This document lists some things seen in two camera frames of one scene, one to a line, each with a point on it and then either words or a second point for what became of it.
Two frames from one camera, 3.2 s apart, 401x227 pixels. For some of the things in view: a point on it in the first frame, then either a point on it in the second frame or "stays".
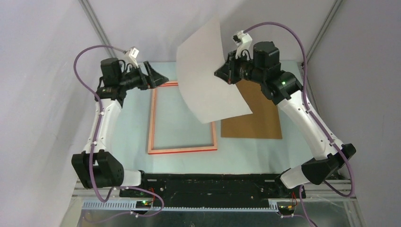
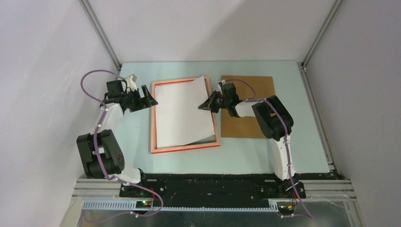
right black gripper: (228, 71) to (210, 101)
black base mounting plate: (212, 190) stays
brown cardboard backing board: (264, 122) stays
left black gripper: (155, 79) to (143, 103)
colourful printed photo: (211, 98) to (179, 120)
